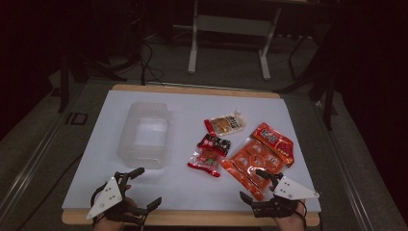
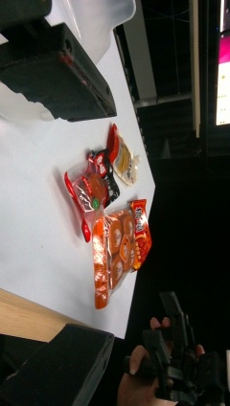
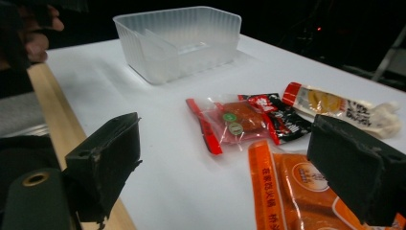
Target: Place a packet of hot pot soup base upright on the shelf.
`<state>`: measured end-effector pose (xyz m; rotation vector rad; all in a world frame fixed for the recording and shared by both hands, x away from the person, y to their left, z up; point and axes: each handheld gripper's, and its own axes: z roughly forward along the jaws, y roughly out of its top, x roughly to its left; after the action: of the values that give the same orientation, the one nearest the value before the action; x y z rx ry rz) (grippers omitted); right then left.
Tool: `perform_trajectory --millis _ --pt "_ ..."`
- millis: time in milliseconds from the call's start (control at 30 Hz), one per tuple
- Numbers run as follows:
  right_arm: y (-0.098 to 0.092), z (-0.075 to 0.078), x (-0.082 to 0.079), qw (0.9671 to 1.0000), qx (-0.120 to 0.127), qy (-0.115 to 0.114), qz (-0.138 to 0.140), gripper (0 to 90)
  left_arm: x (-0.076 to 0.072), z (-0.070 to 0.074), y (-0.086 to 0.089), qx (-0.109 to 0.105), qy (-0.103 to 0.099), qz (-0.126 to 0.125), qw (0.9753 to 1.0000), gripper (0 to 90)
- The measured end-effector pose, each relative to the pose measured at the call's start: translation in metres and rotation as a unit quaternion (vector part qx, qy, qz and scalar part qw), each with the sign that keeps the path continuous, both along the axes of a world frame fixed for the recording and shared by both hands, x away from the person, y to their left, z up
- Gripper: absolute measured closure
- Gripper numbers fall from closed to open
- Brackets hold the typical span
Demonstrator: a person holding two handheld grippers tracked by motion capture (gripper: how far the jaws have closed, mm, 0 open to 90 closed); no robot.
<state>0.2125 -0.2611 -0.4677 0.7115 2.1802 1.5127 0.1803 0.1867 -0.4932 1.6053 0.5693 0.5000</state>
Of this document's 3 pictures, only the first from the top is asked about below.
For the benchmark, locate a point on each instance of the metal floor rail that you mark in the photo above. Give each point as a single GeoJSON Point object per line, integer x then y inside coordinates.
{"type": "Point", "coordinates": [346, 166]}
{"type": "Point", "coordinates": [29, 170]}

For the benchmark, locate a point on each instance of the white table mat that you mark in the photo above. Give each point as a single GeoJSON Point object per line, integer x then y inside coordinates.
{"type": "Point", "coordinates": [192, 192]}

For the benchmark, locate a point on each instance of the clear plastic container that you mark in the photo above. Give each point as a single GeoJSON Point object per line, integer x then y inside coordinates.
{"type": "Point", "coordinates": [144, 138]}

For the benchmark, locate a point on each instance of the white metal desk frame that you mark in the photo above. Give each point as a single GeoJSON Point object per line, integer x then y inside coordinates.
{"type": "Point", "coordinates": [234, 25]}

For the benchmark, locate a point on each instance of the large orange snack packet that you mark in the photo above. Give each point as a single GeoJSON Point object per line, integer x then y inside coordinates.
{"type": "Point", "coordinates": [256, 157]}

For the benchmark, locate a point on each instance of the beige snack packet red end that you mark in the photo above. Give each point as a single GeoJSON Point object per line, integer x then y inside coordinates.
{"type": "Point", "coordinates": [226, 123]}

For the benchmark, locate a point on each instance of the person's right hand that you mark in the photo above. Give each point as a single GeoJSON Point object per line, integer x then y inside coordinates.
{"type": "Point", "coordinates": [288, 223]}

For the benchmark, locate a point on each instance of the black and red snack packet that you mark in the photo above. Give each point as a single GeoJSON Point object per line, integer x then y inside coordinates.
{"type": "Point", "coordinates": [215, 144]}

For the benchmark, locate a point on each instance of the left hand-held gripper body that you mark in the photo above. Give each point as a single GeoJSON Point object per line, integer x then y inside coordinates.
{"type": "Point", "coordinates": [107, 195]}

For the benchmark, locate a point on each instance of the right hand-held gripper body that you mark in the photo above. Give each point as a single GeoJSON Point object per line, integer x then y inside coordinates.
{"type": "Point", "coordinates": [292, 191]}

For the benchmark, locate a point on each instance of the dark metal stand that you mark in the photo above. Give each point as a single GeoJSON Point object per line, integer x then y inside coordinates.
{"type": "Point", "coordinates": [328, 102]}

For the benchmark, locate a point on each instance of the black rectangular floor bracket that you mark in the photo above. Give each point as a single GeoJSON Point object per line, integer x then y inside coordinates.
{"type": "Point", "coordinates": [77, 118]}

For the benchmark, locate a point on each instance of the person's left hand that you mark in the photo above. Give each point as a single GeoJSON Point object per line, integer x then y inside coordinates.
{"type": "Point", "coordinates": [107, 226]}

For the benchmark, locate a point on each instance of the clear red candy packet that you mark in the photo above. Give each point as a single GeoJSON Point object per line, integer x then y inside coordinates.
{"type": "Point", "coordinates": [205, 162]}

